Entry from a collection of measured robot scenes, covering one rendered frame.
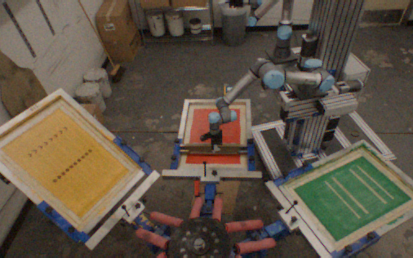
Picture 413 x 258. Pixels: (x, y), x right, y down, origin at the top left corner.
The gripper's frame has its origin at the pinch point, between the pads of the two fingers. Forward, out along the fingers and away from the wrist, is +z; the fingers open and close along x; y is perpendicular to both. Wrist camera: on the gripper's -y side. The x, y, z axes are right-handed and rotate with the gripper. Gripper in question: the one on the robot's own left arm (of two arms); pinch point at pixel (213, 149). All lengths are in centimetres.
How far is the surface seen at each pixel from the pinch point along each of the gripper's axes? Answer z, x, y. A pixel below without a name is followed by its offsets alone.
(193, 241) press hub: -31, -83, -3
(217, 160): 5.3, -6.4, 3.2
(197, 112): 5.3, 46.6, -16.5
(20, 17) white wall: -44, 133, -200
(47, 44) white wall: -4, 152, -200
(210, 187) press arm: -3.3, -35.5, 0.6
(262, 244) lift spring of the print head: -12, -76, 31
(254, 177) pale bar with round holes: -3.1, -26.9, 29.1
